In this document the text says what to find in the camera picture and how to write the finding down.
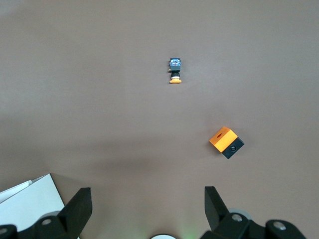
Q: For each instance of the yellow push button switch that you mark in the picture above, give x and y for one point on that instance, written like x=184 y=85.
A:
x=175 y=65

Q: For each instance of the orange and black box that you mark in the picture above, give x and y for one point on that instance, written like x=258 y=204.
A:
x=221 y=139

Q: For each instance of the white drawer cabinet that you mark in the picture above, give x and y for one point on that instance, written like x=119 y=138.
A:
x=30 y=199

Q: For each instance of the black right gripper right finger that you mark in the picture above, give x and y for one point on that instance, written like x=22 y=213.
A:
x=214 y=211

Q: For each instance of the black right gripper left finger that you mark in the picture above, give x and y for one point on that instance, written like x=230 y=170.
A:
x=77 y=209

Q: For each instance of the brown table cover sheet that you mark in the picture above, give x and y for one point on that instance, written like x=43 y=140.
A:
x=99 y=99

